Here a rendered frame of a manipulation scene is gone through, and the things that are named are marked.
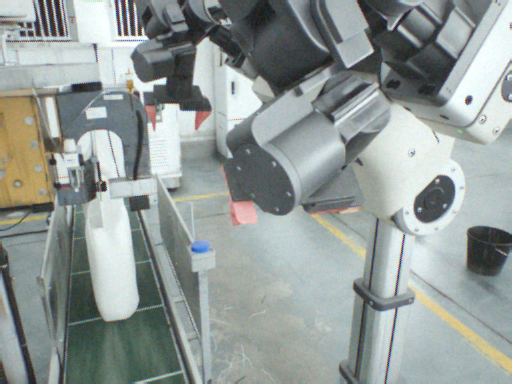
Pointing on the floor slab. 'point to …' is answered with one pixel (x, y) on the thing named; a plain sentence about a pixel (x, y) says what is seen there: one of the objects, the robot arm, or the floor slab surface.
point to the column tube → (14, 367)
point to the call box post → (204, 325)
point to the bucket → (487, 249)
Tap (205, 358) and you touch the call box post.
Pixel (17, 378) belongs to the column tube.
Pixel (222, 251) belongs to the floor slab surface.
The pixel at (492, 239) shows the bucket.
